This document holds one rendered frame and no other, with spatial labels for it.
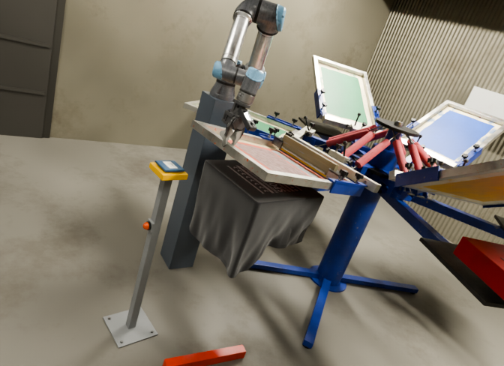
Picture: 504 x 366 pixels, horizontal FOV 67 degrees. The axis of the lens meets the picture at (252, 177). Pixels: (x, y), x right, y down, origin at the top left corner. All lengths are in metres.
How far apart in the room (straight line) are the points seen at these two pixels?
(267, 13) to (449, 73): 3.84
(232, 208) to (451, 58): 4.26
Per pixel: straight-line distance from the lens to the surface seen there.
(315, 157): 2.10
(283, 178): 1.60
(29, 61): 4.16
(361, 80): 3.99
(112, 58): 4.30
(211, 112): 2.24
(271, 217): 1.81
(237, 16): 1.97
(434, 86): 5.59
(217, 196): 1.91
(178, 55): 4.50
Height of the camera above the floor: 1.64
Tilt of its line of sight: 21 degrees down
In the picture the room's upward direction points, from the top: 18 degrees clockwise
